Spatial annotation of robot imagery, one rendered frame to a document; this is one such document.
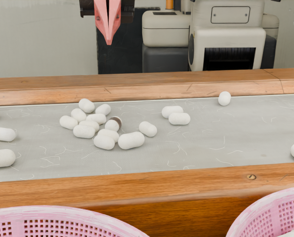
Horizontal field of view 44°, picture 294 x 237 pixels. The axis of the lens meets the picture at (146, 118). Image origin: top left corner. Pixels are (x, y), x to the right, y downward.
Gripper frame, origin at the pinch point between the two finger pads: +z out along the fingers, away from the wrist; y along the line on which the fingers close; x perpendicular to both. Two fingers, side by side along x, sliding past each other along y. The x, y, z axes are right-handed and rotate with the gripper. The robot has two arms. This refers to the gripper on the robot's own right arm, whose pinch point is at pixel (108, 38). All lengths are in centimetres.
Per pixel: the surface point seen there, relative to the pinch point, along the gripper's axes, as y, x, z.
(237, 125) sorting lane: 19.6, 0.1, 17.6
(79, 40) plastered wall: -17, 154, -127
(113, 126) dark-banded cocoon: 0.0, -2.0, 18.0
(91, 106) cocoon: -3.4, 4.2, 11.2
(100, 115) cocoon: -1.9, 0.6, 14.8
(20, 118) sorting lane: -15.0, 4.9, 12.5
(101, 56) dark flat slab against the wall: -2, 158, -116
